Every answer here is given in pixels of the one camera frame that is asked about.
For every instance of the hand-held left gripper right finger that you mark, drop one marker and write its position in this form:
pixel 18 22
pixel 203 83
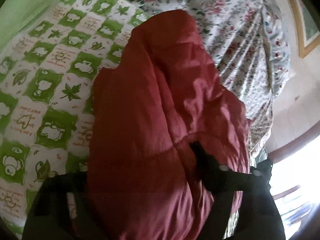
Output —
pixel 210 170

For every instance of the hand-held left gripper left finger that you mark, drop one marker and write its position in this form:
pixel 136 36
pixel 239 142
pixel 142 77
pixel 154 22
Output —
pixel 50 192

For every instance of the red quilted jacket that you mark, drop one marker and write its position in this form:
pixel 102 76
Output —
pixel 155 120

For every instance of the green printed blanket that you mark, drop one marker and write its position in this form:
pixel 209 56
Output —
pixel 50 80

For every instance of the white dotted cloth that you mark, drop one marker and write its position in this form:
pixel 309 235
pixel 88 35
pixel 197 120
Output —
pixel 278 47

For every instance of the floral bed quilt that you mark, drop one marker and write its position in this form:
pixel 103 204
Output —
pixel 225 30

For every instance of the pink rail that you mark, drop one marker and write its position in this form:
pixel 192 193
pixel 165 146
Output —
pixel 295 146

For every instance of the framed wall picture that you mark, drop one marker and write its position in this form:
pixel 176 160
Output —
pixel 306 20

